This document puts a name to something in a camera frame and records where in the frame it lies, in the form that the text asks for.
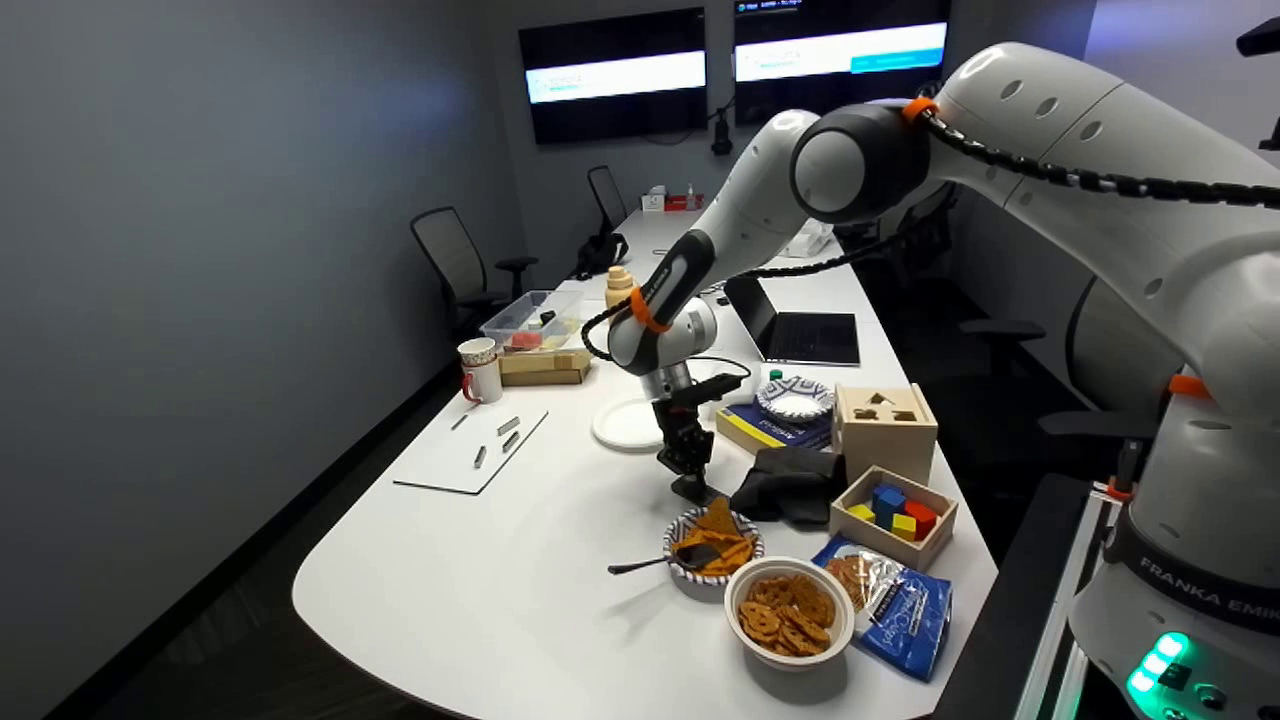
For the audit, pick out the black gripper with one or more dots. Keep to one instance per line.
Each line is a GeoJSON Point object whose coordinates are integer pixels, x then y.
{"type": "Point", "coordinates": [676, 394]}

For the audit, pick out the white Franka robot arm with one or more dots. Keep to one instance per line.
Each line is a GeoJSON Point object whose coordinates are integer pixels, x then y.
{"type": "Point", "coordinates": [1146, 264]}

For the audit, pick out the plain white plate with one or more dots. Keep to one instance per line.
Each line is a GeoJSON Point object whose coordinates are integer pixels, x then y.
{"type": "Point", "coordinates": [624, 424]}

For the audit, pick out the blue book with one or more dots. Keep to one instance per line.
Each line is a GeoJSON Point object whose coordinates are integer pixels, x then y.
{"type": "Point", "coordinates": [753, 431]}

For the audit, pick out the patterned bowl of orange chips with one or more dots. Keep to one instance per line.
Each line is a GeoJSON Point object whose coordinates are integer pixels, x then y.
{"type": "Point", "coordinates": [723, 554]}

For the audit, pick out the black spoon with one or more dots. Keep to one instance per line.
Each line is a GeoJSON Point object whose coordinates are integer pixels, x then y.
{"type": "Point", "coordinates": [647, 562]}

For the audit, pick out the black crumpled cloth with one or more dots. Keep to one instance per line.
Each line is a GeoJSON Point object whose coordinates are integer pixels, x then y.
{"type": "Point", "coordinates": [793, 486]}

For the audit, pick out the green capped marker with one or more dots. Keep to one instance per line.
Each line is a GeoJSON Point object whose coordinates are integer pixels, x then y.
{"type": "Point", "coordinates": [772, 378]}

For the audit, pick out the blue patterned paper plate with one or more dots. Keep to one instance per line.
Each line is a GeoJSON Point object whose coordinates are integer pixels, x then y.
{"type": "Point", "coordinates": [798, 403]}

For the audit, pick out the brown cracker box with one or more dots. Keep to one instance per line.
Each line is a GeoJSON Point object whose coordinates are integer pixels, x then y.
{"type": "Point", "coordinates": [547, 366]}

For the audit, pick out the black laptop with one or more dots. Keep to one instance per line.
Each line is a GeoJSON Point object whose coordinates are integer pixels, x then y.
{"type": "Point", "coordinates": [801, 333]}

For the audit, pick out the small grey board piece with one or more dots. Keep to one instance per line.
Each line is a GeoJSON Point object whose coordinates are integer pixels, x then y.
{"type": "Point", "coordinates": [478, 458]}
{"type": "Point", "coordinates": [509, 424]}
{"type": "Point", "coordinates": [509, 440]}

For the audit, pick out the yellow toy block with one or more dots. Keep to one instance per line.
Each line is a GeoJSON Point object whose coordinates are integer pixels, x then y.
{"type": "Point", "coordinates": [862, 515]}
{"type": "Point", "coordinates": [906, 525]}

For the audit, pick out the white bowl of pretzels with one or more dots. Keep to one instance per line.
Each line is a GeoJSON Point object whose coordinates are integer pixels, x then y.
{"type": "Point", "coordinates": [788, 622]}

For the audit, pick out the clear snack bag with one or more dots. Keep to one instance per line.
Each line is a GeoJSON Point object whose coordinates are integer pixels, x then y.
{"type": "Point", "coordinates": [854, 574]}

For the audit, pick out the wooden shape sorter box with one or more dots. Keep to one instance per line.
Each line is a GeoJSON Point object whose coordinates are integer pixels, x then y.
{"type": "Point", "coordinates": [884, 433]}

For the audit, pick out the blue toy block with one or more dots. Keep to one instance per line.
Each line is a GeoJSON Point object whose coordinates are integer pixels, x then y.
{"type": "Point", "coordinates": [891, 496]}

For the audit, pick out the clear plastic container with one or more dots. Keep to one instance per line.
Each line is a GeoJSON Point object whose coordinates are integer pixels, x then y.
{"type": "Point", "coordinates": [520, 323]}

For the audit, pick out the paper cup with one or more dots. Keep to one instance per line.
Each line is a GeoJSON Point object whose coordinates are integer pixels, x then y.
{"type": "Point", "coordinates": [483, 374]}

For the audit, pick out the black bag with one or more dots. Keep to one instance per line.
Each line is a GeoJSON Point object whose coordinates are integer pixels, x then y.
{"type": "Point", "coordinates": [600, 255]}

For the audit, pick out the open wooden block box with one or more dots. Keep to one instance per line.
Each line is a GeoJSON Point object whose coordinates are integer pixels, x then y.
{"type": "Point", "coordinates": [892, 547]}

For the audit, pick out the small white board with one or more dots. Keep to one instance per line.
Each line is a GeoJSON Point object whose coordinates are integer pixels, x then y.
{"type": "Point", "coordinates": [460, 461]}

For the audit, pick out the red toy block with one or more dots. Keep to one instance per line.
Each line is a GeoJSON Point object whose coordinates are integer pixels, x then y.
{"type": "Point", "coordinates": [923, 511]}

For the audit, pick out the small items on far table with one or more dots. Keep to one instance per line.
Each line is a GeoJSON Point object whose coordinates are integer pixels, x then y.
{"type": "Point", "coordinates": [671, 203]}

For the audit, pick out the blue snack bag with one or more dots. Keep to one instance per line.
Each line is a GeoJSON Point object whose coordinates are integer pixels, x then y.
{"type": "Point", "coordinates": [910, 624]}

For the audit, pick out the dark office chair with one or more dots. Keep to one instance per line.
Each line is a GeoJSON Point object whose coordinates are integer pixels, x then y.
{"type": "Point", "coordinates": [607, 192]}

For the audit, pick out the black mesh office chair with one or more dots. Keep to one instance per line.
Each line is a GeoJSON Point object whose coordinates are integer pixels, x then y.
{"type": "Point", "coordinates": [453, 261]}

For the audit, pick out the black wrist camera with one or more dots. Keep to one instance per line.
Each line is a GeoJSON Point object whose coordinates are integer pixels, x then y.
{"type": "Point", "coordinates": [717, 387]}

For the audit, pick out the wall monitor with white bar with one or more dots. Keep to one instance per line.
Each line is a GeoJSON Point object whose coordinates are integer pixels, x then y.
{"type": "Point", "coordinates": [613, 77]}

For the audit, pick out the metal stand frame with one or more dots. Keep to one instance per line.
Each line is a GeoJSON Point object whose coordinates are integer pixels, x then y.
{"type": "Point", "coordinates": [1085, 600]}

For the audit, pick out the wall monitor with blue bar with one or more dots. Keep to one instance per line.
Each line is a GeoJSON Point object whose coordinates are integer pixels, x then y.
{"type": "Point", "coordinates": [843, 55]}

